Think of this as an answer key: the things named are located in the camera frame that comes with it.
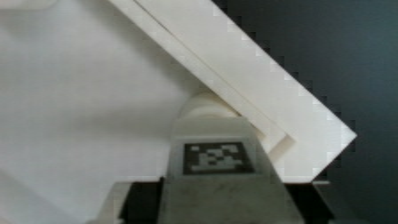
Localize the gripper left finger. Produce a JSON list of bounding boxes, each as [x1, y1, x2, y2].
[[94, 181, 163, 224]]

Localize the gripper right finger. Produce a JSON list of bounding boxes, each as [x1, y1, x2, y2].
[[286, 182, 355, 224]]

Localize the white leg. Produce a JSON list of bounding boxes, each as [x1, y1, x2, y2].
[[154, 91, 307, 224]]

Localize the white square tabletop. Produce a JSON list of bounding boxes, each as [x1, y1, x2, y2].
[[0, 0, 206, 224]]

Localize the white U-shaped obstacle fence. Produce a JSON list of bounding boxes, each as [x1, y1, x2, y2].
[[131, 0, 358, 184]]

